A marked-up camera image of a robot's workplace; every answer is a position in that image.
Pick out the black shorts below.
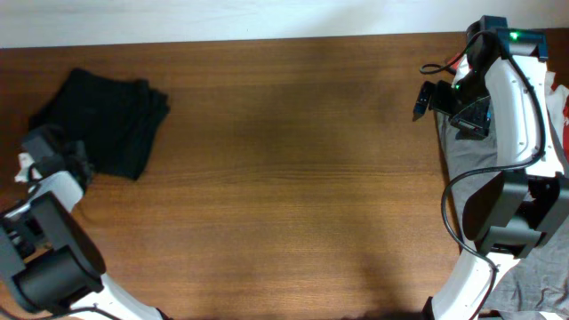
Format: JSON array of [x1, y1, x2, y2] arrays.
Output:
[[28, 68, 170, 180]]

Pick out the white garment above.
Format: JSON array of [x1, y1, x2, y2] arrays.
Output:
[[453, 55, 569, 161]]

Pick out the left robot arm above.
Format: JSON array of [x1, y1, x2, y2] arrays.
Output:
[[1, 125, 166, 320]]

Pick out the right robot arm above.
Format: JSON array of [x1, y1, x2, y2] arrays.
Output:
[[413, 15, 568, 319]]

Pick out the grey shorts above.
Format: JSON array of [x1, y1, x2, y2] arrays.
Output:
[[437, 115, 568, 319]]

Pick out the red garment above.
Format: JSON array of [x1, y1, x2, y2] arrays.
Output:
[[444, 52, 569, 162]]

